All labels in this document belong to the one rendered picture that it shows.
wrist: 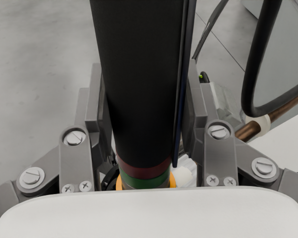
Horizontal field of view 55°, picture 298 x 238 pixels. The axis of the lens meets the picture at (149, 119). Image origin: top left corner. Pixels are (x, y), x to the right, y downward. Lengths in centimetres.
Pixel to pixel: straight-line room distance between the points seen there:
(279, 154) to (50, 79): 223
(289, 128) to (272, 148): 5
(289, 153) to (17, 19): 326
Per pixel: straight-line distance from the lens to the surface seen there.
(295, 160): 60
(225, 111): 66
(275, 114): 31
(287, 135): 62
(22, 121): 235
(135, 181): 17
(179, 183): 24
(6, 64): 293
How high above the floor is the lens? 163
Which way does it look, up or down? 49 degrees down
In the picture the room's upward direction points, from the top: 1 degrees counter-clockwise
